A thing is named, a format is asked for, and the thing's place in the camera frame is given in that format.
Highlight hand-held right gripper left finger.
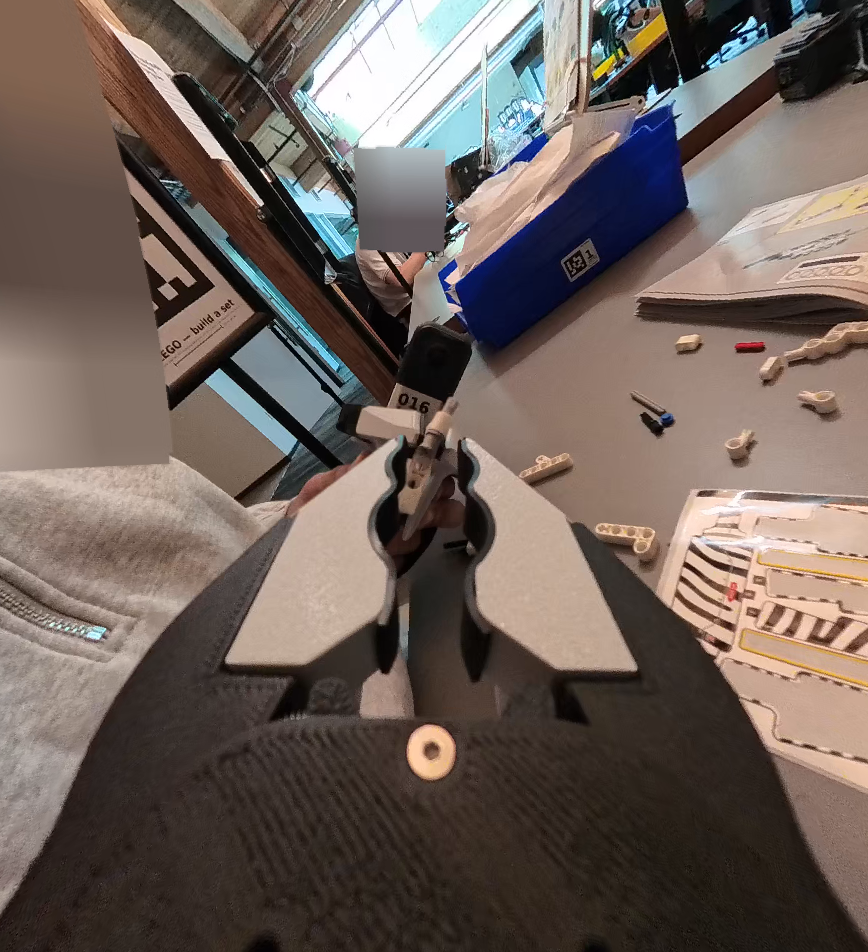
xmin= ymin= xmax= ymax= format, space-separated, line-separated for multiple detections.
xmin=223 ymin=435 xmax=410 ymax=676

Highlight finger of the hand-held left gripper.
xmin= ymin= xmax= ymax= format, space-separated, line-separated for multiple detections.
xmin=356 ymin=405 xmax=426 ymax=449
xmin=403 ymin=446 xmax=456 ymax=541

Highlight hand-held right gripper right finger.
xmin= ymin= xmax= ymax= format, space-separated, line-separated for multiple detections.
xmin=455 ymin=439 xmax=641 ymax=684

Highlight white lego L-beam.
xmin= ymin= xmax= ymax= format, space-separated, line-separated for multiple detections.
xmin=594 ymin=521 xmax=661 ymax=562

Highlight white straight lego beam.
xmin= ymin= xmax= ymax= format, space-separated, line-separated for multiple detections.
xmin=518 ymin=451 xmax=576 ymax=484

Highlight lego instruction booklet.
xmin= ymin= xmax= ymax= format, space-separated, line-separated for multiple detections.
xmin=633 ymin=167 xmax=868 ymax=326

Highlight white angled lego beam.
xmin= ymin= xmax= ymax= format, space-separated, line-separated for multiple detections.
xmin=782 ymin=318 xmax=868 ymax=367

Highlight person's left hand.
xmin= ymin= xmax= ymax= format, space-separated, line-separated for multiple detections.
xmin=285 ymin=445 xmax=468 ymax=557

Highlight clear plastic bags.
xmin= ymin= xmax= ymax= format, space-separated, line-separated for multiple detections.
xmin=451 ymin=110 xmax=637 ymax=278

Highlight blue plastic bin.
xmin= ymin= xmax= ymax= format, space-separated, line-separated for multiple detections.
xmin=436 ymin=104 xmax=689 ymax=352

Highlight black framed sign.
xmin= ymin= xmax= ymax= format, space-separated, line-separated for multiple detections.
xmin=116 ymin=137 xmax=346 ymax=471

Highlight person's grey sweatshirt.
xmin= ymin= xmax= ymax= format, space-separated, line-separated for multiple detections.
xmin=0 ymin=455 xmax=297 ymax=952

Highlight zebra sticker sheet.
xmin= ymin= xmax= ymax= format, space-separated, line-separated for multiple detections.
xmin=656 ymin=487 xmax=868 ymax=810

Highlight white paper note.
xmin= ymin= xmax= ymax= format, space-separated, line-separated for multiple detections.
xmin=103 ymin=15 xmax=233 ymax=163

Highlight wooden wall rail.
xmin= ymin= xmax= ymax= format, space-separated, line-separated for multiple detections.
xmin=75 ymin=0 xmax=399 ymax=382

